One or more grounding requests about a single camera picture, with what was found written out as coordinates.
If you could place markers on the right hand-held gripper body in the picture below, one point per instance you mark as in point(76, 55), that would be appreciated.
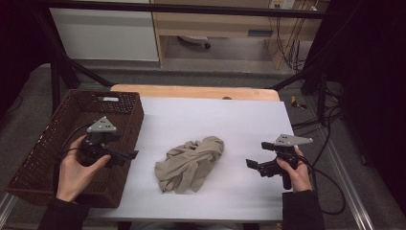
point(287, 150)

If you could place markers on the white power strip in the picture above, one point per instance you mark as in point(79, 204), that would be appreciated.
point(281, 4)

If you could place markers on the beige cloth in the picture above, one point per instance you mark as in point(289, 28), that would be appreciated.
point(188, 166)

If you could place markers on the black metal stand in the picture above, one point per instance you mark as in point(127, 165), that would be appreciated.
point(322, 96)
point(56, 83)

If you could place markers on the light wooden desk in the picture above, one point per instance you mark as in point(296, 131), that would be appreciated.
point(223, 22)

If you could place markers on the brown wicker basket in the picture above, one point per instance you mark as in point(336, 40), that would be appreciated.
point(35, 159)

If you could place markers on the person's left hand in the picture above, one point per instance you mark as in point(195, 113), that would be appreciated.
point(76, 175)

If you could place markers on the wooden table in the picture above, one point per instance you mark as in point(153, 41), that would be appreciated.
point(191, 92)

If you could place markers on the black curtain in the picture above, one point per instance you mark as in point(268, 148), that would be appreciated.
point(19, 48)
point(370, 80)

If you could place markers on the black metal frame bar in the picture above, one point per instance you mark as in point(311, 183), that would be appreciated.
point(178, 9)

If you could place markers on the chair base with caster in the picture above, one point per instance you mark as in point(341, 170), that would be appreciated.
point(194, 39)

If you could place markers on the yellow and black tool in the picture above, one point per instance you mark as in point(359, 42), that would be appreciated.
point(298, 103)

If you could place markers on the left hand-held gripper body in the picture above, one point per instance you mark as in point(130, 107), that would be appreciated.
point(99, 140)

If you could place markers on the white board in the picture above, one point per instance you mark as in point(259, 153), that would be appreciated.
point(217, 121)

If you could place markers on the aluminium rail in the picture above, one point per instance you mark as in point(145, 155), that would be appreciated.
point(6, 207)
point(346, 185)

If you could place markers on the white cabinet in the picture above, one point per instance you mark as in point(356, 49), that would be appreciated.
point(105, 35)

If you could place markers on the person's right hand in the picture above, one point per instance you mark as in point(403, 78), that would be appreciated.
point(299, 175)

